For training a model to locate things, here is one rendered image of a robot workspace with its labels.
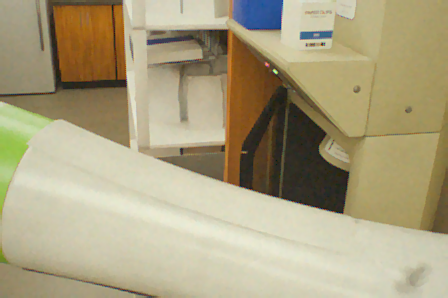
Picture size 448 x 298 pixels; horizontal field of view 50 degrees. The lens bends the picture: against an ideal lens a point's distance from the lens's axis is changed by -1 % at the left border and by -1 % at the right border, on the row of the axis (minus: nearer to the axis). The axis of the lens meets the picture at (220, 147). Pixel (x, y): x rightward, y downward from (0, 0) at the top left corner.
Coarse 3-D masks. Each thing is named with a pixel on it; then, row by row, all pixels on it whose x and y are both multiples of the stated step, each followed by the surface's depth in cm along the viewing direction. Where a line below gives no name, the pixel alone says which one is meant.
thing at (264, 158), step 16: (272, 96) 84; (256, 128) 70; (272, 128) 85; (272, 144) 88; (240, 160) 65; (256, 160) 73; (272, 160) 91; (240, 176) 66; (256, 176) 75; (272, 176) 94
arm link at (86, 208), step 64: (64, 128) 35; (64, 192) 32; (128, 192) 32; (192, 192) 33; (256, 192) 35; (64, 256) 32; (128, 256) 32; (192, 256) 31; (256, 256) 31; (320, 256) 31; (384, 256) 31
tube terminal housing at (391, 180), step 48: (384, 0) 56; (432, 0) 57; (384, 48) 58; (432, 48) 60; (288, 96) 90; (384, 96) 61; (432, 96) 62; (384, 144) 64; (432, 144) 65; (384, 192) 67; (432, 192) 75
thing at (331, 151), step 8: (328, 136) 80; (320, 144) 83; (328, 144) 79; (336, 144) 77; (320, 152) 81; (328, 152) 78; (336, 152) 77; (344, 152) 75; (328, 160) 78; (336, 160) 76; (344, 160) 75; (344, 168) 75
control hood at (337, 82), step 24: (264, 48) 65; (288, 48) 64; (336, 48) 64; (288, 72) 57; (312, 72) 57; (336, 72) 58; (360, 72) 59; (312, 96) 59; (336, 96) 59; (360, 96) 60; (336, 120) 61; (360, 120) 61
